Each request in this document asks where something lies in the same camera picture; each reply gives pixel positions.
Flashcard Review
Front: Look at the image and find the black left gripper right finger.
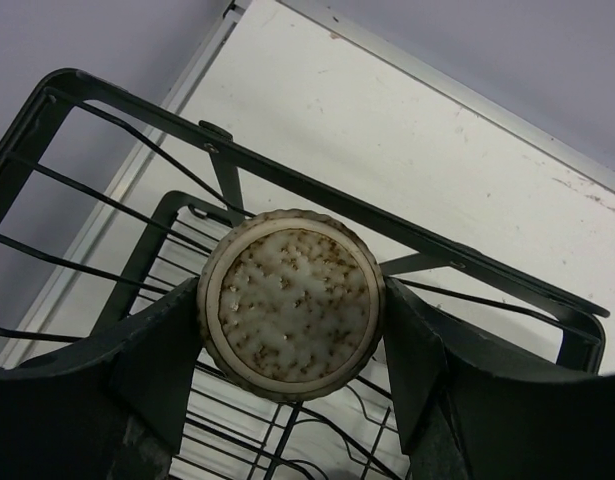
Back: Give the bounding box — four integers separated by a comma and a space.
384, 280, 615, 479

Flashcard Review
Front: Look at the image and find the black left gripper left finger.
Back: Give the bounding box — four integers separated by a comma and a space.
0, 278, 199, 479

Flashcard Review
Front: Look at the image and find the speckled beige ceramic cup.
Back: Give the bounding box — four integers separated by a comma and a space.
196, 209, 386, 403

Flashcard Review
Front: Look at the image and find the black wire dish rack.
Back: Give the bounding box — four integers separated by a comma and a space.
0, 69, 615, 479

